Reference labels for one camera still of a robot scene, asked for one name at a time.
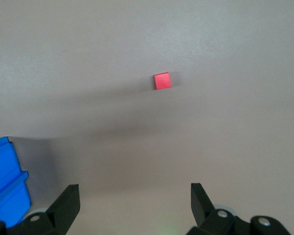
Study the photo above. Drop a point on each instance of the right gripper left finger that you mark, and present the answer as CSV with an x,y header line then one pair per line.
x,y
61,210

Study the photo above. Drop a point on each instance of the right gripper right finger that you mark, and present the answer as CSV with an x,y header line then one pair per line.
x,y
210,220

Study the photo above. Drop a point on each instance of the red cube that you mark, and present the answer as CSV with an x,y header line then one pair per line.
x,y
163,81

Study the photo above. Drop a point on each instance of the blue plastic storage bin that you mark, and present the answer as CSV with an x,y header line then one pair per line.
x,y
5,176

